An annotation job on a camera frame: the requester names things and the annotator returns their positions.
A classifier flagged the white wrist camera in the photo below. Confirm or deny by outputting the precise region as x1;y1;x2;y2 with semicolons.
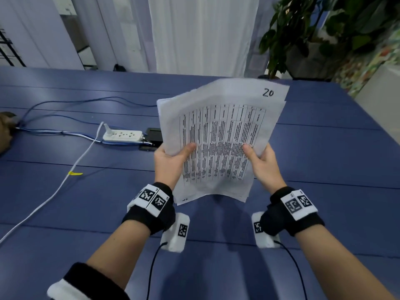
160;212;190;253
251;211;281;249

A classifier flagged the pile of printed papers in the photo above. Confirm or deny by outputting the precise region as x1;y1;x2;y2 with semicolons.
156;77;290;206

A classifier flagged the white power cable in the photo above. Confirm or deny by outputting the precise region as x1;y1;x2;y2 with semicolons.
0;121;105;244

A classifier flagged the black camera cable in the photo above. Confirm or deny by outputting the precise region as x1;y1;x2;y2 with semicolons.
274;241;308;300
146;242;169;300

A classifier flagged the sheer white curtain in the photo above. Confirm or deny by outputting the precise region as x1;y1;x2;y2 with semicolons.
72;0;157;72

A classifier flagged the black table cable box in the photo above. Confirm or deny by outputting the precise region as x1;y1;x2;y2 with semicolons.
139;127;163;152

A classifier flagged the dark brown object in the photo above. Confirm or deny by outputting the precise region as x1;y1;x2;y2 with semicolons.
0;111;18;153

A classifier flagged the black metal rack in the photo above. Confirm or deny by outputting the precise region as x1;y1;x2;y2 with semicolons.
0;27;26;68

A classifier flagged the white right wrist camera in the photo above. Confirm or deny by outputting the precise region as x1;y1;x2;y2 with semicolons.
251;211;281;249

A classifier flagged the green potted plant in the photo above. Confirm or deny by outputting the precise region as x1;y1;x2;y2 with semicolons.
258;0;400;80

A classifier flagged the black right camera cable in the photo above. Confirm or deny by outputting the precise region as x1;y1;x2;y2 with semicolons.
274;241;308;300

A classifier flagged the black left wrist strap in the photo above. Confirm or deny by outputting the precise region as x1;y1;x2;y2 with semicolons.
122;182;176;236

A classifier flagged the white power strip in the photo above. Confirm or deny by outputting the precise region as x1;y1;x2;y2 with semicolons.
102;129;143;142

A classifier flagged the dark blue thin cable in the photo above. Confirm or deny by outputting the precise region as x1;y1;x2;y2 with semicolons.
22;115;104;128

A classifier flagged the person's right hand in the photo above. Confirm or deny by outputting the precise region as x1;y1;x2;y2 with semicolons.
242;143;288;195

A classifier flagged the black white left armband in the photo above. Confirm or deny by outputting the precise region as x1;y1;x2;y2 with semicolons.
47;262;130;300

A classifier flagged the black left camera cable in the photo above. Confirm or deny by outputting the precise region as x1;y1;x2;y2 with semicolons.
146;242;169;300

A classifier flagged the person's left hand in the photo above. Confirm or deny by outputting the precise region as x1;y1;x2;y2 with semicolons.
153;142;198;190

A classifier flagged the blue network cable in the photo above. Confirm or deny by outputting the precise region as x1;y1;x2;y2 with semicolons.
18;96;160;125

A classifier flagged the black right wrist strap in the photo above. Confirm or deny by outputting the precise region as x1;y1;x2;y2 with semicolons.
259;186;325;237

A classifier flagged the white cabinet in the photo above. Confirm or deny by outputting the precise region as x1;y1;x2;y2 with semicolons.
355;64;400;128

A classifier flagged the dense table print paper sheet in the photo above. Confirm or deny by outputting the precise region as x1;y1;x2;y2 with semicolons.
157;78;290;203

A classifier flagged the person's right forearm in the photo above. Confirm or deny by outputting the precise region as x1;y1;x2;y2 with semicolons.
295;225;398;300

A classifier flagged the colourful mosaic tile wall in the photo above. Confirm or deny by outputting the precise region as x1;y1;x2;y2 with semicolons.
332;31;400;97

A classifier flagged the black wrist strap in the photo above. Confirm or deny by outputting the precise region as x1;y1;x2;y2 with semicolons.
259;186;325;237
122;182;176;236

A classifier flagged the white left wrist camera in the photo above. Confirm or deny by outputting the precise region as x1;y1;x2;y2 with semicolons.
160;212;190;253

